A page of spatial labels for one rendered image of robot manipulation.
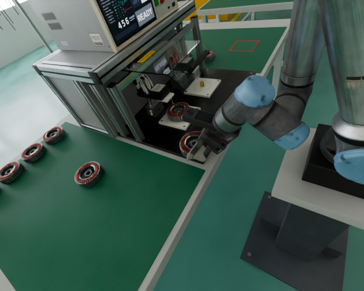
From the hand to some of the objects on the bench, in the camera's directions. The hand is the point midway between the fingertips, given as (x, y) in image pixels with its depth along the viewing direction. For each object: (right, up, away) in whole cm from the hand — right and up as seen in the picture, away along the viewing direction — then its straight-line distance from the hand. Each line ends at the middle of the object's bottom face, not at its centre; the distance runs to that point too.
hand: (193, 145), depth 73 cm
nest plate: (+7, +31, +34) cm, 46 cm away
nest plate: (-5, +14, +22) cm, 26 cm away
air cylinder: (-17, +17, +29) cm, 38 cm away
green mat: (-50, -19, +9) cm, 54 cm away
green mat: (+14, +72, +72) cm, 103 cm away
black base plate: (0, +21, +30) cm, 37 cm away
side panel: (-49, +8, +33) cm, 59 cm away
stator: (-43, -13, +11) cm, 46 cm away
